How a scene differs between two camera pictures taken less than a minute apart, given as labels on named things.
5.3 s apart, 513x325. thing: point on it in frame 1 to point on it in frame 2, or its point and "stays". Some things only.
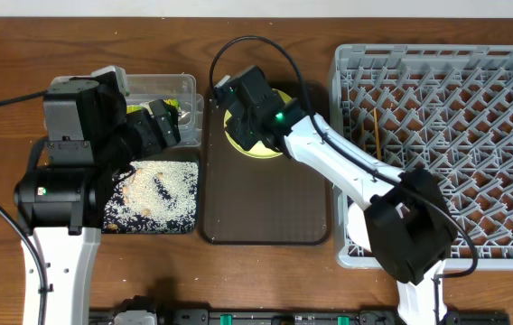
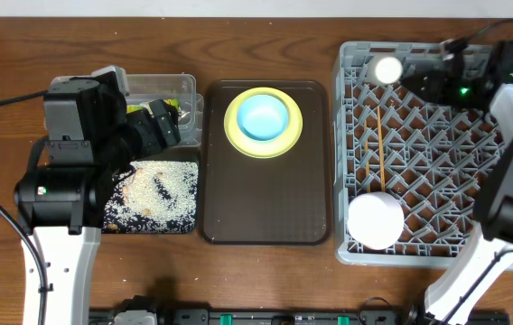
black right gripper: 237,101 to 431,86
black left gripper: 143,125 stays
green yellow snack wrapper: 133,107 stays
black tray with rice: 154,197 stays
